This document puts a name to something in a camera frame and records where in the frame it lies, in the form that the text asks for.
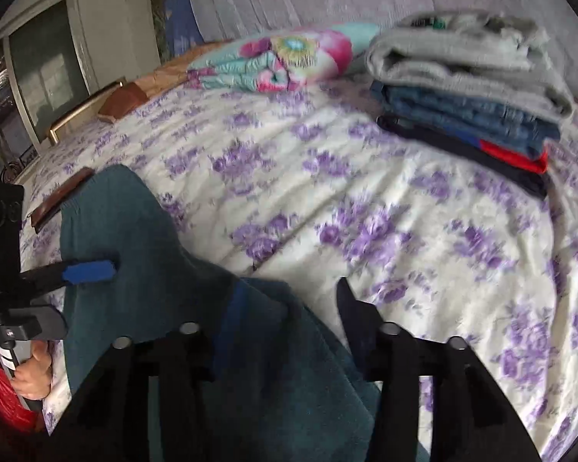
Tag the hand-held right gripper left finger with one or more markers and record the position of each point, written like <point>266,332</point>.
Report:
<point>231,317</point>

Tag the person's left hand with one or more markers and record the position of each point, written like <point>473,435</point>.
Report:
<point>31,375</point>

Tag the orange quilt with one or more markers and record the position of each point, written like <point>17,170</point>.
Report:
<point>173,70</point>

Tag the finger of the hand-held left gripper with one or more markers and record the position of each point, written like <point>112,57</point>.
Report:
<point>89,272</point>

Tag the gold bed frame rail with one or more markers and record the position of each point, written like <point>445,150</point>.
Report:
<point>82,113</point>

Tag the teal fleece pants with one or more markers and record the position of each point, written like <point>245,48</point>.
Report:
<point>139,231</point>

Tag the folded blue jeans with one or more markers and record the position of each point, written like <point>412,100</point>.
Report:
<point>462,115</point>

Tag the white framed glass door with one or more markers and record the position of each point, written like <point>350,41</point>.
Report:
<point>53,67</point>

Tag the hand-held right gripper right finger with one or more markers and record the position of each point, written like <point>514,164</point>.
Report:
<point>361,327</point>

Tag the brown wooden block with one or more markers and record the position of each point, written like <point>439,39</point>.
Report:
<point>123,101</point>
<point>60,199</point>

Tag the colourful floral pillow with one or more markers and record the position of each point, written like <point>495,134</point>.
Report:
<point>289,57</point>

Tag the folded red garment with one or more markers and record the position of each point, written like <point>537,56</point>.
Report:
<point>515,156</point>

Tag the purple floral bed sheet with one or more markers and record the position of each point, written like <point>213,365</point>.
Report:
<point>366,202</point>

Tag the blue patterned cloth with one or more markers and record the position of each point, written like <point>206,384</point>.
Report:
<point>180,14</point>

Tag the person's left forearm red sleeve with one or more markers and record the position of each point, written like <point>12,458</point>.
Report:
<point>0,394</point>

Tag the folded dark navy garment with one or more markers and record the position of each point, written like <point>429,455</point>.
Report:
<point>462,151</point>

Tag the folded grey pants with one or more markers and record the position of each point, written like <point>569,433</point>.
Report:
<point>462,67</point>

